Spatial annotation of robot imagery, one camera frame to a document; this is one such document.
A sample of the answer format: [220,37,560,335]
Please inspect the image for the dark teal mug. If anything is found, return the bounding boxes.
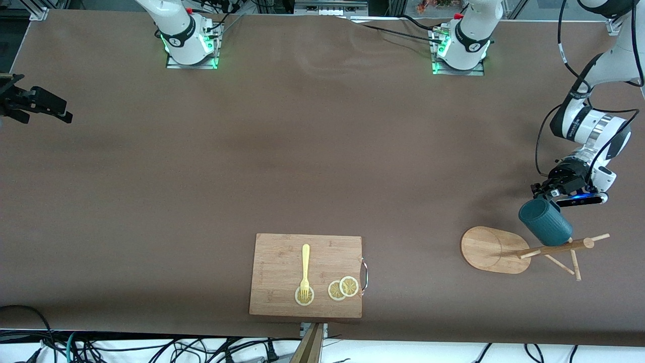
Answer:
[519,197,574,247]

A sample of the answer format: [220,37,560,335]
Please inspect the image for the wooden mug rack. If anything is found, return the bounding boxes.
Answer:
[461,226,610,281]

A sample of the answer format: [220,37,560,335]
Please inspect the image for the orange red toy pile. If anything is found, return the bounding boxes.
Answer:
[416,0,455,14]

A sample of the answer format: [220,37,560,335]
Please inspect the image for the brown table cloth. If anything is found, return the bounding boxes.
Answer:
[0,10,645,348]

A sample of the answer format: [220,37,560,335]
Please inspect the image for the yellow plastic fork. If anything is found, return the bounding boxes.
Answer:
[300,244,311,301]

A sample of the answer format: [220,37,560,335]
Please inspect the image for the bamboo cutting board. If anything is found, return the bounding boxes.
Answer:
[249,233,368,319]

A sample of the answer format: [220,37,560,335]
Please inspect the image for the wooden stand leg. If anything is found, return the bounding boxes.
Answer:
[289,323,324,363]

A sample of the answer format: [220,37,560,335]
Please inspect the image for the grey power strip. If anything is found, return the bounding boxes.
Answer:
[294,1,369,16]

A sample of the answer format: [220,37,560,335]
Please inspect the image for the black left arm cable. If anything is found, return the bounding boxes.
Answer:
[535,0,645,188]

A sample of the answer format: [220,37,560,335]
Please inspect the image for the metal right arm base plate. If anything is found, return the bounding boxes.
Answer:
[165,23,221,70]

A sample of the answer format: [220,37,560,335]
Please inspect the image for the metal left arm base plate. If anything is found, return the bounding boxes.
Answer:
[431,28,486,77]

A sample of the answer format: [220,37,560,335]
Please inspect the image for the black looped cable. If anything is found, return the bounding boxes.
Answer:
[0,305,57,363]

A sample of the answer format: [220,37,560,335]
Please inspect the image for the black cable on cloth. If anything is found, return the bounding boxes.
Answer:
[348,17,446,45]

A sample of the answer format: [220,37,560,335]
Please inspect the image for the black cable with plug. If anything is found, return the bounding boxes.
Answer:
[166,337,303,363]

